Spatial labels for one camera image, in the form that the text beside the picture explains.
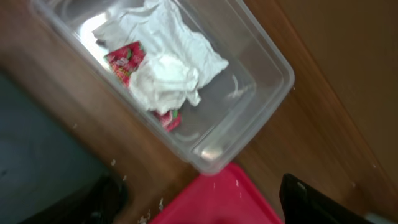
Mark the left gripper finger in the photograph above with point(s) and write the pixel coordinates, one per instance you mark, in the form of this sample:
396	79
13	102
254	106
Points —
302	204

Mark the white napkin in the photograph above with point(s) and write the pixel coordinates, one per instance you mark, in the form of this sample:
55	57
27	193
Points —
178	61

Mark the red snack wrapper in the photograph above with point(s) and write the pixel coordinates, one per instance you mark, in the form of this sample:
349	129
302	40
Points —
126	60

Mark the red serving tray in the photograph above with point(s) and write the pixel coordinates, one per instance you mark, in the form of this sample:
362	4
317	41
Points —
227	197

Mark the clear plastic bin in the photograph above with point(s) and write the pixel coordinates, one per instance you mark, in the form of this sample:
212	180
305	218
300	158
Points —
234	106

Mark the black tray bin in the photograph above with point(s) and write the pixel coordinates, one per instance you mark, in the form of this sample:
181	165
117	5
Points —
46	175

